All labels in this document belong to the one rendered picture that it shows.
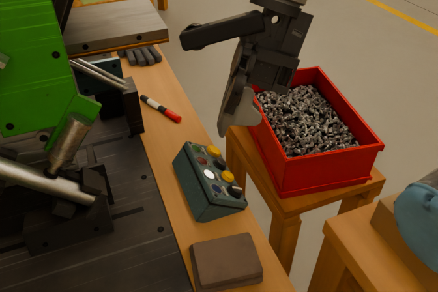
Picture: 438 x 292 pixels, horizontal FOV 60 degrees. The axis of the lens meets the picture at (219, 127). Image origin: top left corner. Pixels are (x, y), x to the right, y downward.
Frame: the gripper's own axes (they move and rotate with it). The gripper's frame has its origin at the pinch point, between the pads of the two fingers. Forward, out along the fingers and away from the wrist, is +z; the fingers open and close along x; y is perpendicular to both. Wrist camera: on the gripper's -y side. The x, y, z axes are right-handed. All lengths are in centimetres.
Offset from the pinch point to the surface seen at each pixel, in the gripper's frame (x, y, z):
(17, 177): -6.1, -26.1, 13.4
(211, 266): -10.5, 4.0, 17.0
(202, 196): 0.6, 1.0, 12.8
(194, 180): 4.0, -0.7, 12.2
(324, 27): 279, 94, -11
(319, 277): 8.7, 31.3, 29.7
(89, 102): 0.3, -19.7, 1.8
